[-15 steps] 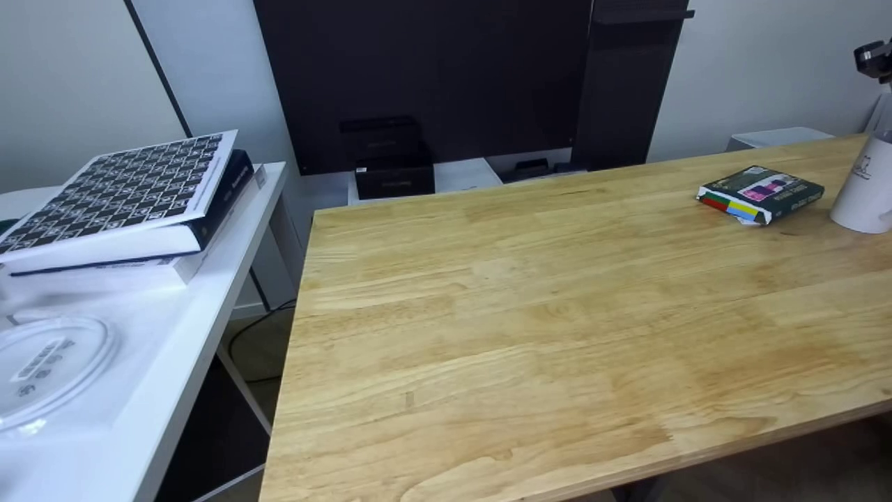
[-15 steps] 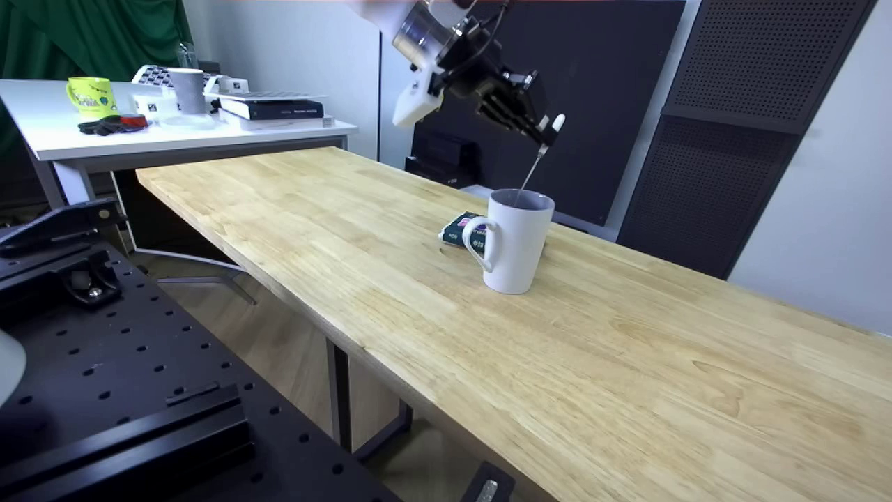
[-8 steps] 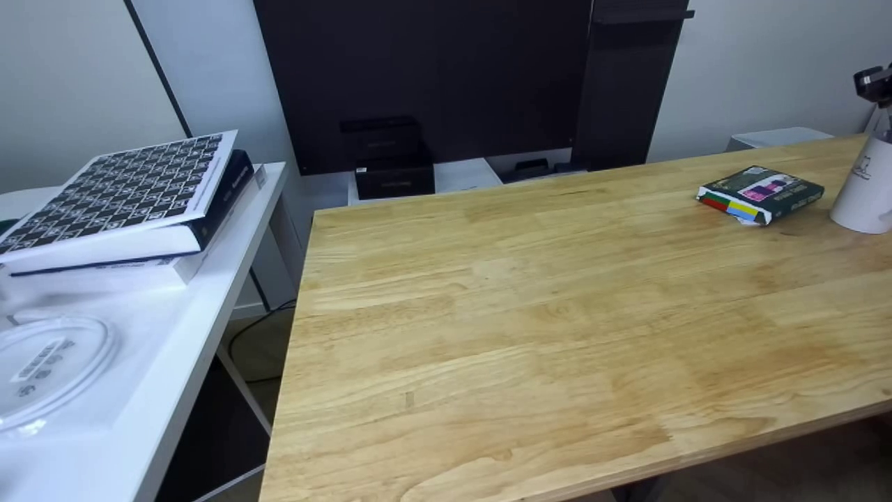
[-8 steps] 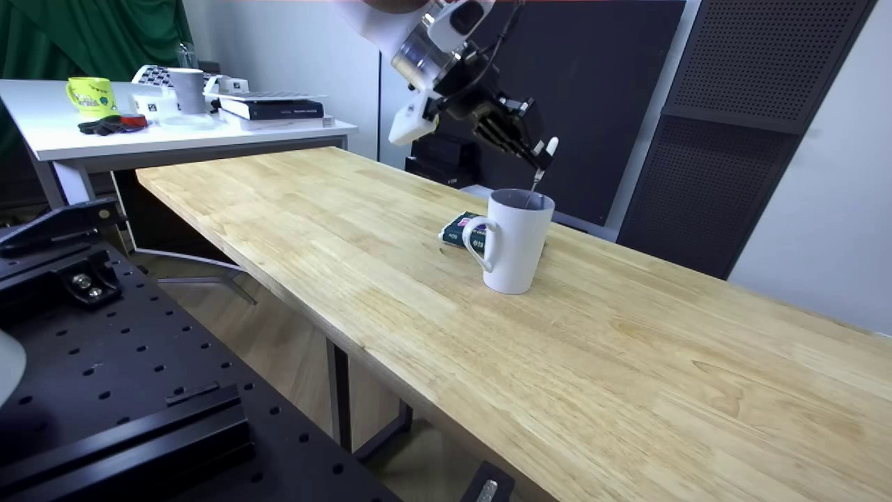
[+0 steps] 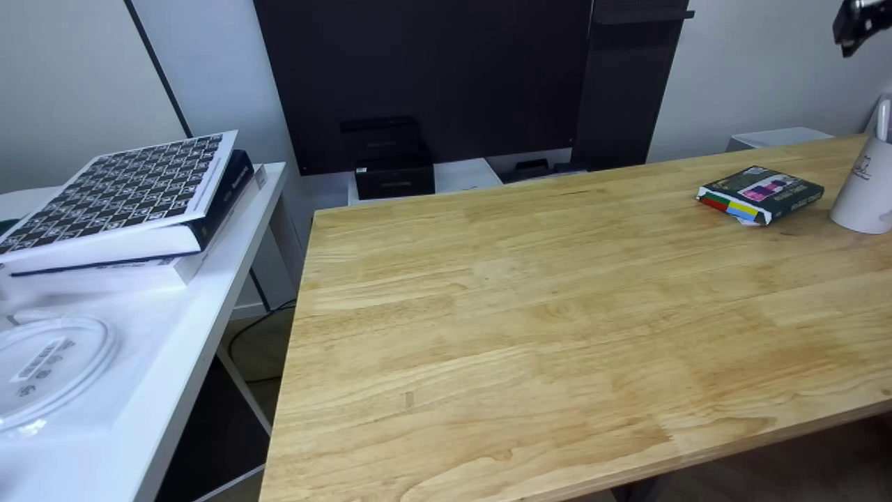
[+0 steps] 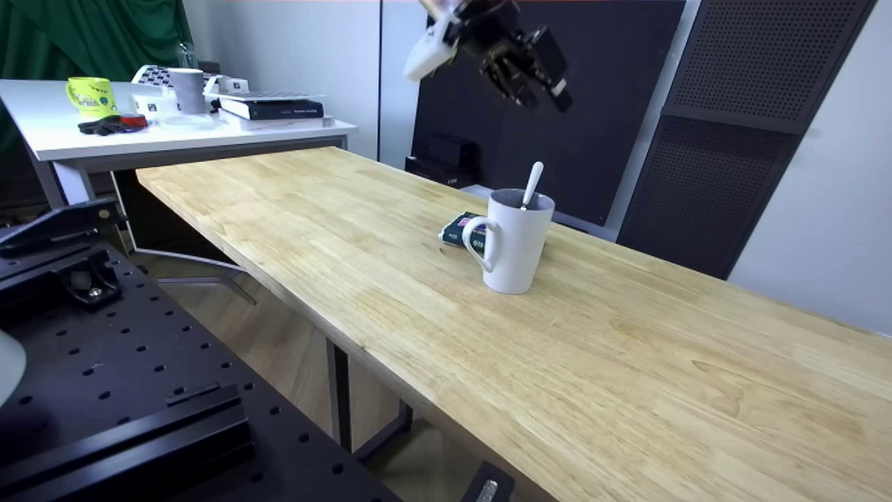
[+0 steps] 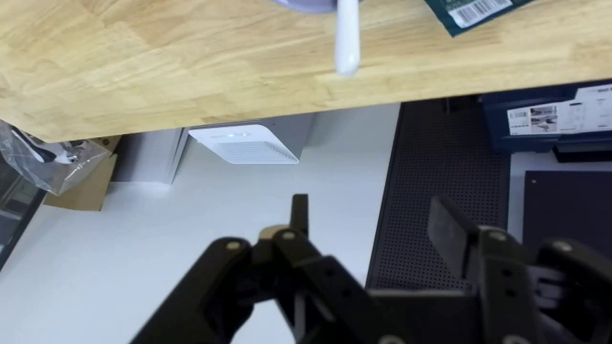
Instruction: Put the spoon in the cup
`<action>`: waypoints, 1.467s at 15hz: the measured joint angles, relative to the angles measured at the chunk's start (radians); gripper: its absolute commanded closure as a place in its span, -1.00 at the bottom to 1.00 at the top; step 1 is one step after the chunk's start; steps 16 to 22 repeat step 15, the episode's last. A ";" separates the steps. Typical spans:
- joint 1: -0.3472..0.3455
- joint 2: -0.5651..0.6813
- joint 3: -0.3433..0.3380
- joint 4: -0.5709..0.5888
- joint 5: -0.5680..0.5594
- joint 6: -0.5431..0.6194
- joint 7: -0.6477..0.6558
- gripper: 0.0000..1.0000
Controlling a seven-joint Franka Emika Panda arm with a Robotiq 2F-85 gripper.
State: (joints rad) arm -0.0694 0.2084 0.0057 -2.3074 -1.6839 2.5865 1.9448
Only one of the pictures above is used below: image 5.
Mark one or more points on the white mug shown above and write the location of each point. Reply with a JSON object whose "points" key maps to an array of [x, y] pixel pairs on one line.
{"points": [[865, 190]]}

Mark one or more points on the green crayon box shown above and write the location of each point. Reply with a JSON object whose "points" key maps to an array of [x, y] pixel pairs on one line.
{"points": [[761, 195]]}

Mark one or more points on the patterned book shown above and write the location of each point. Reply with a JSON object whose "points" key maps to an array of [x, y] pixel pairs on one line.
{"points": [[122, 190]]}

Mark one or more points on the white side table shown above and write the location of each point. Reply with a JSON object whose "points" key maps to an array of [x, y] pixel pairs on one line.
{"points": [[184, 324]]}

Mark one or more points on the narrow dark mesh panel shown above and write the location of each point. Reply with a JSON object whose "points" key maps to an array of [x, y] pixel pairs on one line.
{"points": [[623, 94]]}

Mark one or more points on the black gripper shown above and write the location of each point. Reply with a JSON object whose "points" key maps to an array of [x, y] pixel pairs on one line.
{"points": [[880, 18]]}

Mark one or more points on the clear round plastic lid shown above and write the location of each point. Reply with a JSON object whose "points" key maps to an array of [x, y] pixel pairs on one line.
{"points": [[46, 373]]}

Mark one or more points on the black book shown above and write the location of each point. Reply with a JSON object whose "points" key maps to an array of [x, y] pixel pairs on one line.
{"points": [[230, 190]]}

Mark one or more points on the wide dark partition panel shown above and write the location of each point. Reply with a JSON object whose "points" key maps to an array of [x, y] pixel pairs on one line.
{"points": [[446, 73]]}

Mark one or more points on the gray and white device box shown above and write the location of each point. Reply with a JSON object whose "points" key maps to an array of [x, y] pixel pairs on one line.
{"points": [[777, 137]]}

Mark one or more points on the black box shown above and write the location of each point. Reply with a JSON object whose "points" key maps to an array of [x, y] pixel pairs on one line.
{"points": [[392, 156]]}

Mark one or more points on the black wall strip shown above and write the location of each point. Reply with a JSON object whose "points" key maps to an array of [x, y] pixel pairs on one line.
{"points": [[155, 69]]}

